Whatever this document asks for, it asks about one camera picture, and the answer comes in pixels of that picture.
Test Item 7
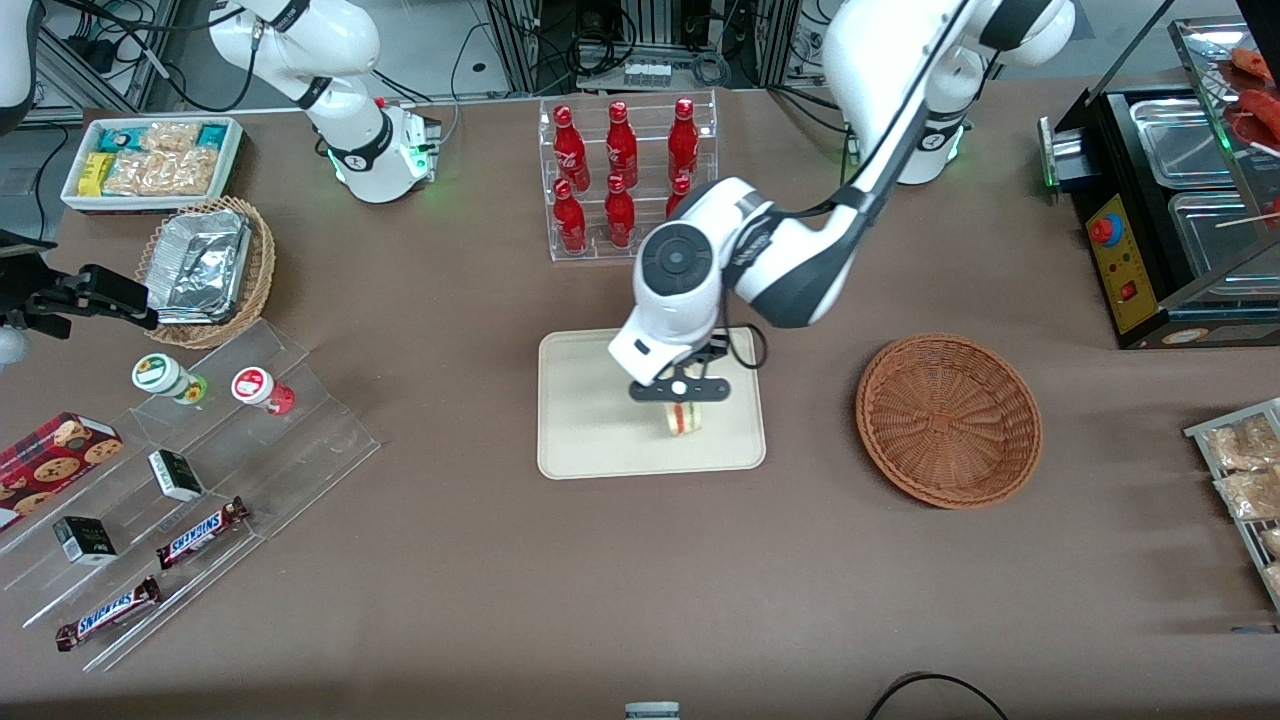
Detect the green lid yoghurt cup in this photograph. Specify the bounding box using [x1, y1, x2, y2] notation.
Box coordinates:
[131, 353, 209, 405]

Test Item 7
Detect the white plastic snack bin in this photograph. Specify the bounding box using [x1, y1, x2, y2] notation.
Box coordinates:
[60, 115, 244, 214]

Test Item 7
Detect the clear acrylic bottle rack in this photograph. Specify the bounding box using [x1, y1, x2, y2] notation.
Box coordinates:
[538, 88, 719, 263]

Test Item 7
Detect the brown round wicker basket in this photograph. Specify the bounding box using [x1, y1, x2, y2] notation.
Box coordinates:
[855, 333, 1044, 511]

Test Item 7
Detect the red plaid cookie box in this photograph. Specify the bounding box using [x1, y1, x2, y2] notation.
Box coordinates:
[0, 411, 125, 532]

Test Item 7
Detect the red lid yoghurt cup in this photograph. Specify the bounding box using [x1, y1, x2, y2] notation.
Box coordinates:
[231, 366, 296, 416]

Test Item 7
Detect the tray of packaged snacks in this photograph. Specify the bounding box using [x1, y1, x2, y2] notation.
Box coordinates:
[1184, 398, 1280, 613]

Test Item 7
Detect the small black carton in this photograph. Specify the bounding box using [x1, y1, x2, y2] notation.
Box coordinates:
[148, 449, 205, 503]
[52, 516, 118, 566]

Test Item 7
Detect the aluminium frame rack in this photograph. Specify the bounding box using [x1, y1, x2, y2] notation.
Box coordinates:
[485, 0, 801, 96]

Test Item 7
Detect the black cable loop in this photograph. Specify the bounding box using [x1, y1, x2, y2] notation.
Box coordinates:
[865, 672, 1011, 720]

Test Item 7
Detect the beige plastic tray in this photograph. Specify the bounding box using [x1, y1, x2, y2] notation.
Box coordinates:
[537, 321, 768, 481]

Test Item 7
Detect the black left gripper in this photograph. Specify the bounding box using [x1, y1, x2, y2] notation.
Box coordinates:
[628, 335, 733, 405]

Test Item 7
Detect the steel food pan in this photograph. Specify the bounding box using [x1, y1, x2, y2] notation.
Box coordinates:
[1128, 97, 1243, 191]
[1167, 190, 1280, 283]

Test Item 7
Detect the black hot food display machine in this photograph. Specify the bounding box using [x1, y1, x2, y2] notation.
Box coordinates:
[1038, 15, 1280, 351]

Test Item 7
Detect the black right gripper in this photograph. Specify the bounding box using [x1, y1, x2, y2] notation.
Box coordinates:
[0, 232, 160, 339]

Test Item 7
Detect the clear acrylic stepped display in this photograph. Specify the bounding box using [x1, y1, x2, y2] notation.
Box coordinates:
[0, 318, 382, 673]

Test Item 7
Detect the light tan wicker basket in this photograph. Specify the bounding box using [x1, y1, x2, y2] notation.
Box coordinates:
[135, 196, 277, 350]

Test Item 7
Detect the Snickers chocolate bar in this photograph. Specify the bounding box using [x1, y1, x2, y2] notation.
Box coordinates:
[155, 497, 251, 571]
[55, 575, 163, 653]

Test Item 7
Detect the stack of foil containers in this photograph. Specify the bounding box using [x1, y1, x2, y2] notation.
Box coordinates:
[148, 208, 253, 326]

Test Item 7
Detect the clear bag of crackers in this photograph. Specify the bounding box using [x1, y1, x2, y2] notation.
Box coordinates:
[103, 152, 166, 197]
[142, 121, 201, 154]
[160, 148, 219, 196]

